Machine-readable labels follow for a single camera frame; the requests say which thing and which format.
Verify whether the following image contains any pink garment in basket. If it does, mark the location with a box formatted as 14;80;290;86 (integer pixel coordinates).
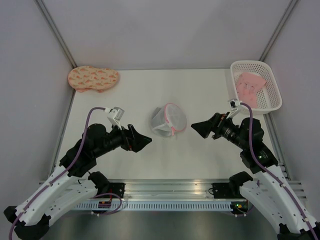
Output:
235;72;266;109

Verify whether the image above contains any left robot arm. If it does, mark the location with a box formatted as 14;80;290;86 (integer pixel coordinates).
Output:
3;123;152;240

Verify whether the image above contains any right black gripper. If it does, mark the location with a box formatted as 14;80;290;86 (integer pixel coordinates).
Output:
191;111;248;150

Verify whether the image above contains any white mesh laundry bag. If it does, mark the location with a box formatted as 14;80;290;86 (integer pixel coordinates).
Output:
149;103;187;137

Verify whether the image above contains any white slotted cable duct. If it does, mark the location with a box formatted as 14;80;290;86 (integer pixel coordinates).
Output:
74;200;232;212

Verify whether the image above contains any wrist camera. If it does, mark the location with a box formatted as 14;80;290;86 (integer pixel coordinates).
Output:
226;98;242;119
104;107;125;130

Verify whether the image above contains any left aluminium frame post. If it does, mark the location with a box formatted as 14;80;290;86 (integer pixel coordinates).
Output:
34;0;77;68

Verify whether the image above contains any aluminium frame post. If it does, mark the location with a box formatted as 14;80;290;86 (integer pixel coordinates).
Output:
259;0;300;62
34;0;77;68

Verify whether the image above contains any white plastic basket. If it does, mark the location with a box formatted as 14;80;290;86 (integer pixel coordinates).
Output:
226;60;282;115

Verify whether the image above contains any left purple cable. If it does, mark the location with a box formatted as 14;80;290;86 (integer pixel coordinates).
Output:
8;106;112;240

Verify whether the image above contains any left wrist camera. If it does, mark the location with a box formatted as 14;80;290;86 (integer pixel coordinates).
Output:
104;107;125;130

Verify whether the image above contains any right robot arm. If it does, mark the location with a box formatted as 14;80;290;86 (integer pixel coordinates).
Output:
191;113;320;240

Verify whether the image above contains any aluminium mounting rail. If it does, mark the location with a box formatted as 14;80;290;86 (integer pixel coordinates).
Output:
37;178;307;201

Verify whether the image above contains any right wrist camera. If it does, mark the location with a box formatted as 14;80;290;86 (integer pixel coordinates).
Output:
226;98;242;119

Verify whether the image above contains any right aluminium frame post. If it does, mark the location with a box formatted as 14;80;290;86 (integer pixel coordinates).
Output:
259;0;300;62

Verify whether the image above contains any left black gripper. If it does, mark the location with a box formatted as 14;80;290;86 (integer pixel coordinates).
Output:
94;119;152;158

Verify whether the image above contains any carrot print fabric pouch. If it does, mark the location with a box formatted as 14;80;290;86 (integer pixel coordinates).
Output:
67;65;120;93

